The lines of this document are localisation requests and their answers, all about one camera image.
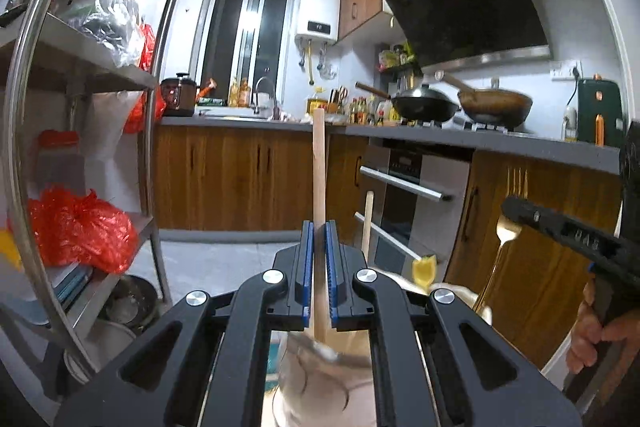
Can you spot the person's right hand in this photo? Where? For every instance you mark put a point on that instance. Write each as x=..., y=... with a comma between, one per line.
x=582, y=337

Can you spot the metal faucet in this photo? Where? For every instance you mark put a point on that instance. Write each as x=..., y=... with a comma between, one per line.
x=265, y=94

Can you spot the yellow liquid bottle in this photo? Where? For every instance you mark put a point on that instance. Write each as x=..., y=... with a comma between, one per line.
x=233, y=94
x=245, y=94

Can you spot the dark red rice cooker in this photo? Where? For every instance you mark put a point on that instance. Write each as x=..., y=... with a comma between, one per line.
x=176, y=97

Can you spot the crumpled red plastic bag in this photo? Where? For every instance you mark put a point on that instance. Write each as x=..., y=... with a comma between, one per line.
x=75, y=232

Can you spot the clear plastic bottle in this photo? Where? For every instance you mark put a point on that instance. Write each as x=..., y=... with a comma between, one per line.
x=569, y=127

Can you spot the yellow tulip utensil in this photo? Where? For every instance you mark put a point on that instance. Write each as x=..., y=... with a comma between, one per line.
x=424, y=272

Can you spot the brown wok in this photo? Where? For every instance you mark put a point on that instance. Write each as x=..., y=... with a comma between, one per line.
x=495, y=104

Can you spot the grey kitchen countertop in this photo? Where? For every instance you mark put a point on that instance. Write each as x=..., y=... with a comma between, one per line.
x=500, y=142

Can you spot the row of condiment bottles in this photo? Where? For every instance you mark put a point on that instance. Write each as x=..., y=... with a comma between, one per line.
x=372, y=109

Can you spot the printed teal tablecloth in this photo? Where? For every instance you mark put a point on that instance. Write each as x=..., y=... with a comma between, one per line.
x=274, y=367

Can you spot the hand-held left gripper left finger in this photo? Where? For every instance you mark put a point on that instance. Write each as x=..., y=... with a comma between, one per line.
x=307, y=277

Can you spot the white wall socket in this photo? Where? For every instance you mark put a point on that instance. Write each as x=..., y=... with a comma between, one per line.
x=565, y=70

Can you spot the wall spice rack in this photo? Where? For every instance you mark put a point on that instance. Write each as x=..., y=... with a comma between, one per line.
x=397, y=59

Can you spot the orange kitchen tool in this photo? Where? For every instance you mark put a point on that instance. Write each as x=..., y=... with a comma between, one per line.
x=207, y=89

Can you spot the green flat box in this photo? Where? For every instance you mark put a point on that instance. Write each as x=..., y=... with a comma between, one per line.
x=210, y=102

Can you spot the steel basin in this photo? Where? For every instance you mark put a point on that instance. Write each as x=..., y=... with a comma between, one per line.
x=132, y=302

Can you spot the blue flat trays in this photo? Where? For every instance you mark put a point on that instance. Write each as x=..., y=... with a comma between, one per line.
x=75, y=284

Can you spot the white water heater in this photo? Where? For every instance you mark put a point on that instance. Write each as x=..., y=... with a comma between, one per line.
x=317, y=7

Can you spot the yellow plastic item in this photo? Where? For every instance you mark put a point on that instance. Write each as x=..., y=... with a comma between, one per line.
x=7, y=249

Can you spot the gold fork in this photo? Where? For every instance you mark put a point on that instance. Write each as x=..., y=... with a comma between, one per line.
x=507, y=232

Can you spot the green countertop appliance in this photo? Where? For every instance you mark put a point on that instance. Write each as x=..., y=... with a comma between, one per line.
x=600, y=102

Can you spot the knife block with scissors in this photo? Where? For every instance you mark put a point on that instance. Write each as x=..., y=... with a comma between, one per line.
x=337, y=104

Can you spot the black wok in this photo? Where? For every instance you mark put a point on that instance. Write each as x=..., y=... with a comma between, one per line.
x=425, y=104

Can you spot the wooden chopstick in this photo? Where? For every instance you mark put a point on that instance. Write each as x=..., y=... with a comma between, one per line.
x=319, y=167
x=368, y=222

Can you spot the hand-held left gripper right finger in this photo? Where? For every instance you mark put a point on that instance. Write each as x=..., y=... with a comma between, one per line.
x=332, y=277

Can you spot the white ceramic utensil holder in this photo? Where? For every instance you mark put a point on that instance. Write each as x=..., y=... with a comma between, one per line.
x=320, y=387

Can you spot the metal shelf rack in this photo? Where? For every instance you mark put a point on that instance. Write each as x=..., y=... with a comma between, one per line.
x=100, y=72

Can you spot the cooking oil bottle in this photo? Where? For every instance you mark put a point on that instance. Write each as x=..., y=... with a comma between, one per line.
x=315, y=103

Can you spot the clear plastic bag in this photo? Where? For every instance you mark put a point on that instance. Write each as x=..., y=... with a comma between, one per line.
x=107, y=27

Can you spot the red lid plastic container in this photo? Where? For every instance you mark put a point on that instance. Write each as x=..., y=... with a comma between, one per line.
x=57, y=157

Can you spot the kitchen window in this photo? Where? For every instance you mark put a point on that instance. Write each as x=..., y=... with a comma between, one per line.
x=235, y=37

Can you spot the built-in oven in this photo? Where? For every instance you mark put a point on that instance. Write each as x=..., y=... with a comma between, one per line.
x=400, y=187

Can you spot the white pot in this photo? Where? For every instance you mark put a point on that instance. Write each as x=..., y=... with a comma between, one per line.
x=105, y=349

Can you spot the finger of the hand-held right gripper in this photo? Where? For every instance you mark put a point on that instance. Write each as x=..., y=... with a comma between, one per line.
x=555, y=227

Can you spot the hanging red plastic bag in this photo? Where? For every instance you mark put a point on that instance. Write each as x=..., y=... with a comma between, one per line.
x=145, y=112

